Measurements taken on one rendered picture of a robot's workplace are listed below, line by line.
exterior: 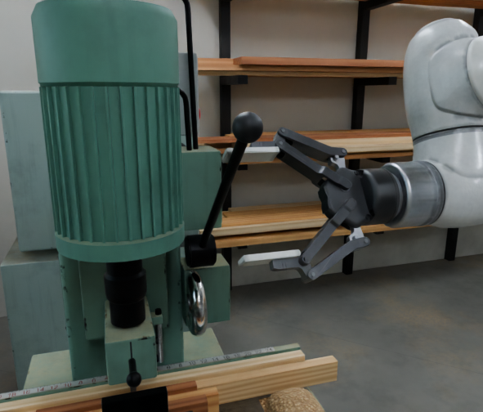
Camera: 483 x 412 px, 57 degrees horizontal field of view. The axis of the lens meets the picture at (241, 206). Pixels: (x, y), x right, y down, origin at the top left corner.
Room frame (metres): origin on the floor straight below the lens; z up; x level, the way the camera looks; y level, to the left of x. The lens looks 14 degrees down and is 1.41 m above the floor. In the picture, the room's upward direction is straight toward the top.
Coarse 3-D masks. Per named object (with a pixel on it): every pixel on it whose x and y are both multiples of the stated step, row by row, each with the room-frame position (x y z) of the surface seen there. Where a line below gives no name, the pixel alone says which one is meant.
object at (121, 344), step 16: (144, 320) 0.60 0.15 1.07; (112, 336) 0.56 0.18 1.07; (128, 336) 0.56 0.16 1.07; (144, 336) 0.56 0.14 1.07; (112, 352) 0.54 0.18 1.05; (128, 352) 0.55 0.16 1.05; (144, 352) 0.56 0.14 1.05; (112, 368) 0.54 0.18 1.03; (128, 368) 0.55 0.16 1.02; (144, 368) 0.56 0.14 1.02; (112, 384) 0.54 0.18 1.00
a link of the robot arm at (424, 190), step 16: (416, 160) 0.60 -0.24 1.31; (400, 176) 0.56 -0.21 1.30; (416, 176) 0.55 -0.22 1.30; (432, 176) 0.56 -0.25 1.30; (400, 192) 0.55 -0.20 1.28; (416, 192) 0.54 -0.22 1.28; (432, 192) 0.55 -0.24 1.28; (400, 208) 0.55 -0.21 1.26; (416, 208) 0.54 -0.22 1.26; (432, 208) 0.55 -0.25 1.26; (384, 224) 0.58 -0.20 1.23; (400, 224) 0.55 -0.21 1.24; (416, 224) 0.56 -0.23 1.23
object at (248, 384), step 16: (272, 368) 0.67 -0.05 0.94; (288, 368) 0.67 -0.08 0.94; (304, 368) 0.67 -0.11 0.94; (320, 368) 0.68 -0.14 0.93; (336, 368) 0.69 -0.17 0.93; (208, 384) 0.63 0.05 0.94; (224, 384) 0.63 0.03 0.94; (240, 384) 0.64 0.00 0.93; (256, 384) 0.65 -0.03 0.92; (272, 384) 0.66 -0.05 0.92; (288, 384) 0.66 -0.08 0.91; (304, 384) 0.67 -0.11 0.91; (224, 400) 0.63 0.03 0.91
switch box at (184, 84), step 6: (180, 54) 0.90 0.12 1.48; (186, 54) 0.90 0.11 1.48; (180, 60) 0.90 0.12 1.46; (186, 60) 0.90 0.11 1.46; (180, 66) 0.90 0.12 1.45; (186, 66) 0.90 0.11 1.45; (180, 72) 0.90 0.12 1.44; (186, 72) 0.90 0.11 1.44; (180, 78) 0.90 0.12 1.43; (186, 78) 0.90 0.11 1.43; (198, 78) 0.91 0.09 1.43; (180, 84) 0.90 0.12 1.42; (186, 84) 0.90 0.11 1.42; (198, 84) 0.91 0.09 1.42; (186, 90) 0.90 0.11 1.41; (198, 90) 0.91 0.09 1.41; (180, 96) 0.90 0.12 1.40; (198, 96) 0.91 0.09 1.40; (180, 102) 0.90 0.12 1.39; (198, 102) 0.91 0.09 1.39; (180, 108) 0.90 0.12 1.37; (198, 108) 0.91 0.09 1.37; (198, 114) 0.91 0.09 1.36; (198, 120) 0.91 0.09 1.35; (198, 126) 0.91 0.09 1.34; (198, 132) 0.91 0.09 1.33
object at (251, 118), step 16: (240, 128) 0.48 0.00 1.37; (256, 128) 0.48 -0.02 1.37; (240, 144) 0.51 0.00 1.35; (240, 160) 0.54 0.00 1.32; (224, 176) 0.57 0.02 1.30; (224, 192) 0.59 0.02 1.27; (208, 224) 0.67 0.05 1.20; (192, 240) 0.75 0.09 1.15; (208, 240) 0.76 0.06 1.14; (192, 256) 0.74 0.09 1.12; (208, 256) 0.75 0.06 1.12
